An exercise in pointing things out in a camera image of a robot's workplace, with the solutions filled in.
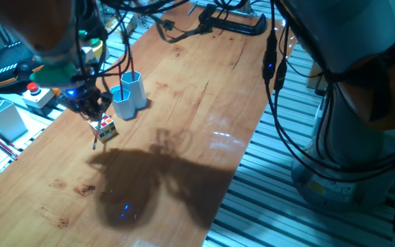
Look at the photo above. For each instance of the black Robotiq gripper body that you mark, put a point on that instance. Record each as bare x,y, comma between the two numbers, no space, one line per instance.
86,97

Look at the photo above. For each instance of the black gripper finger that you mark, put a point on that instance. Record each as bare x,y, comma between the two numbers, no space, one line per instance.
103,111
89,114

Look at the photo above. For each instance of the white blue hexagonal pen holder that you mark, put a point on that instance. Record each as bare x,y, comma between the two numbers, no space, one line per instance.
134,94

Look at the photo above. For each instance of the white square pen cup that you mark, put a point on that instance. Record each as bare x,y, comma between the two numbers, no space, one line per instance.
9,121

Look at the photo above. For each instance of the white Rubik's cube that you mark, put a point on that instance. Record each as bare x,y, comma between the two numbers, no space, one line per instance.
107,132

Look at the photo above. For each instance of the white box small red button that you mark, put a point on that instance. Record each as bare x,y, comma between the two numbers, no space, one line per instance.
87,55

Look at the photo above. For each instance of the yellow box green button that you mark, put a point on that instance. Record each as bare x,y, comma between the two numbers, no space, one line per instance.
97,48

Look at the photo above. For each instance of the glossy wooden board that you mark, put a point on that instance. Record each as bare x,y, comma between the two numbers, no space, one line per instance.
183,103

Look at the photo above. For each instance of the black orange teach pendant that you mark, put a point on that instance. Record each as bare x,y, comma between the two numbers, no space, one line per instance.
5,73

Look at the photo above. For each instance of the grey metal rod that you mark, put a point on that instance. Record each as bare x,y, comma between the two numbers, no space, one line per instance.
1,31

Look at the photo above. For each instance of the black clamp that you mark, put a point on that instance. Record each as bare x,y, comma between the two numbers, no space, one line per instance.
231,25

